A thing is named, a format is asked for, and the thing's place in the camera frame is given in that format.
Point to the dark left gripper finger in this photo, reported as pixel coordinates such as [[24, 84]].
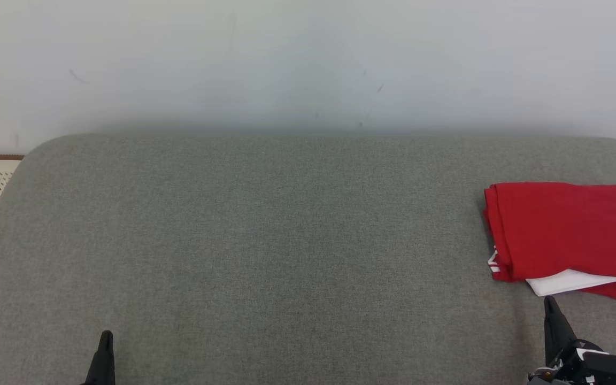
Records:
[[102, 366]]

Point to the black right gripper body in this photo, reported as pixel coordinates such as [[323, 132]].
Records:
[[607, 371]]

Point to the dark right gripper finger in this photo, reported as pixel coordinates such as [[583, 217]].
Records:
[[556, 329]]

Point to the red basketball jersey white sleeves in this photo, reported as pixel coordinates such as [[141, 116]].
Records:
[[564, 224]]

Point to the grey fabric sofa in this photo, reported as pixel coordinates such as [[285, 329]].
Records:
[[260, 240]]

